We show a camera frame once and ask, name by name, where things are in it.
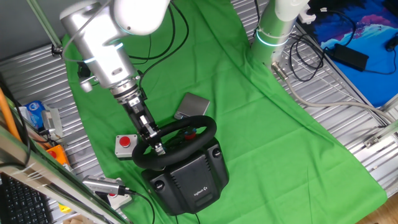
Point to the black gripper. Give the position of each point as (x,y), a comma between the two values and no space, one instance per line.
(140,119)

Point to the black steering wheel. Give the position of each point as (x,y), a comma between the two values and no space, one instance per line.
(199,144)

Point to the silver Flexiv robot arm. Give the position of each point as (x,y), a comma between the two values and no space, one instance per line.
(102,53)

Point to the black Logitech wheel base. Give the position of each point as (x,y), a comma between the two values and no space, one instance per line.
(189,177)

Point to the grey box red button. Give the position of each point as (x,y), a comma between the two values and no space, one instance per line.
(126,147)

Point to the silver digital scale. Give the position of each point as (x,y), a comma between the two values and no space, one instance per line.
(192,104)

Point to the white box red button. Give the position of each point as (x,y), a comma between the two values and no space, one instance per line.
(119,200)

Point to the orange box red button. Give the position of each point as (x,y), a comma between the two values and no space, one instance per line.
(59,155)

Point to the silver finned metal device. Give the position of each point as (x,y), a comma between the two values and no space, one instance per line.
(51,119)

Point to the green cloth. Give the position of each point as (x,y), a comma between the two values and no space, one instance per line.
(264,140)

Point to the wooden blocks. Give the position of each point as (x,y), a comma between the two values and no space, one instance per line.
(74,221)

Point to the blue white tissue pack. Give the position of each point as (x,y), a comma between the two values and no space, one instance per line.
(34,113)

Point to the black keyboard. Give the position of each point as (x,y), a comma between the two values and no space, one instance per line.
(21,202)

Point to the orange pole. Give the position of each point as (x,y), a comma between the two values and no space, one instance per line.
(7,115)

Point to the black computer mouse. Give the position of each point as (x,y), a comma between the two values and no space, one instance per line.
(392,43)

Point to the silver exterior camera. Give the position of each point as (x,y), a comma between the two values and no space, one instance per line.
(102,184)

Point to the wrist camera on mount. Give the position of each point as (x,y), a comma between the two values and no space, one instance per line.
(85,84)

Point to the large aluminium frame beam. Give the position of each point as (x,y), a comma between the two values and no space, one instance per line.
(46,183)

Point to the thin aluminium frame pole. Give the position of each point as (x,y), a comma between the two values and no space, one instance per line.
(46,26)

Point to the aluminium bar with bracket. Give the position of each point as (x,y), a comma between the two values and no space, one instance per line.
(388,130)

